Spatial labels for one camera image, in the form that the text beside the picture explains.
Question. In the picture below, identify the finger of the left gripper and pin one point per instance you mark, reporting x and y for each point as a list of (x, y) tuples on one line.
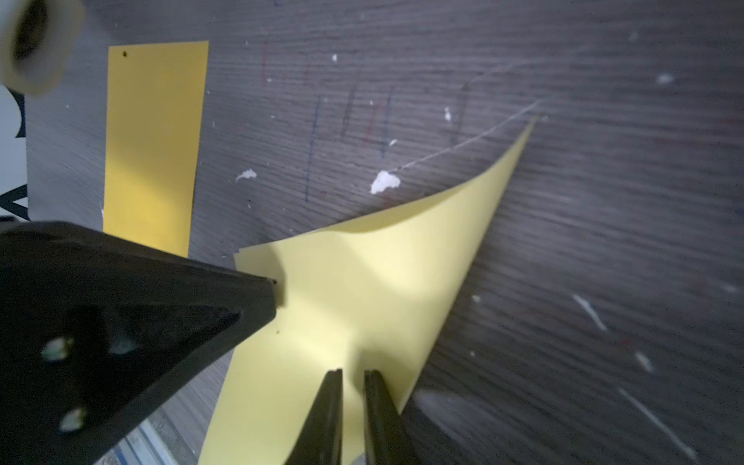
[(97, 332)]

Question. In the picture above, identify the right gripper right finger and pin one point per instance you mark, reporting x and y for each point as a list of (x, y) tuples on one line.
[(386, 440)]

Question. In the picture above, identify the dark yellow square paper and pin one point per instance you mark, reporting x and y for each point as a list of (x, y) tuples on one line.
[(154, 113)]

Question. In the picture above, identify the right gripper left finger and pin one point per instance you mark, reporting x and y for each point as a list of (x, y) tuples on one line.
[(320, 439)]

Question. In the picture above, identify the light yellow square paper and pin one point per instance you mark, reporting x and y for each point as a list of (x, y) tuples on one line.
[(369, 293)]

